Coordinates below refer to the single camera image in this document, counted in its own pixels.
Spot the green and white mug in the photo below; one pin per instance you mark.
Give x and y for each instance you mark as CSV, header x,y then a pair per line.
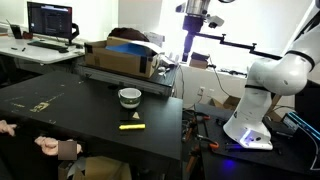
x,y
129,97

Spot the black tablet stand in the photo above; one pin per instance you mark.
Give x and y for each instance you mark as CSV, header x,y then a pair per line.
x,y
15,30

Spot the computer monitor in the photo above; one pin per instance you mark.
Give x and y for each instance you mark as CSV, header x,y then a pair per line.
x,y
52,20

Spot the white desk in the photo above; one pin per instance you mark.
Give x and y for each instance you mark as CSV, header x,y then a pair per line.
x,y
20,48

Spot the yellow marker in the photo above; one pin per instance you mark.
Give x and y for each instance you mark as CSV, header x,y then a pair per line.
x,y
132,126

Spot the black keyboard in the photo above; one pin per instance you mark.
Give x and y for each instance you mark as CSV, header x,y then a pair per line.
x,y
58,48

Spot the person's right hand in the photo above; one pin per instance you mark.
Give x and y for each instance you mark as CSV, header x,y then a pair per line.
x,y
53,147

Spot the small dark box on cardboard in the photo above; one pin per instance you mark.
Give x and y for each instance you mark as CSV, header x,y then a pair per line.
x,y
199,60

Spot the cardboard box under table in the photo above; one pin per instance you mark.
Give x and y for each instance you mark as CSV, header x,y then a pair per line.
x,y
94,168

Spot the open cardboard box on floor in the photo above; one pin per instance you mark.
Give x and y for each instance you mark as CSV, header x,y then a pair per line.
x,y
230,103

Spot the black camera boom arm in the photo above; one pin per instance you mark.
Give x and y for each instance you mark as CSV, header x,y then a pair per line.
x,y
250,48

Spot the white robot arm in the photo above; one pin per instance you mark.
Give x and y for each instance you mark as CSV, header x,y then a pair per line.
x,y
285,76

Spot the black block with triangle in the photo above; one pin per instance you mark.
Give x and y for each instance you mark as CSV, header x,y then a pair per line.
x,y
131,116

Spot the black device with blue edge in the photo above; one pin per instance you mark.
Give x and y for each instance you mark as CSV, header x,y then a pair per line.
x,y
293,121

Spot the person's dark hair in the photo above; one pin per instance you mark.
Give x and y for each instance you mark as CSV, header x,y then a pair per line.
x,y
128,33

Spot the person's left hand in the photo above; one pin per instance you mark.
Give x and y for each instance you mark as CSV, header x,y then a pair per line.
x,y
7,128

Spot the orange black clamp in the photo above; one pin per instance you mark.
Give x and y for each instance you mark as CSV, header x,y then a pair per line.
x,y
212,144

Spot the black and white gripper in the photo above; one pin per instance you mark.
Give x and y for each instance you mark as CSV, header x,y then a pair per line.
x,y
196,14

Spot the cardboard box with blue sheet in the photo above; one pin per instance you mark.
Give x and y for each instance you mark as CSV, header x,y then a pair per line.
x,y
138,58

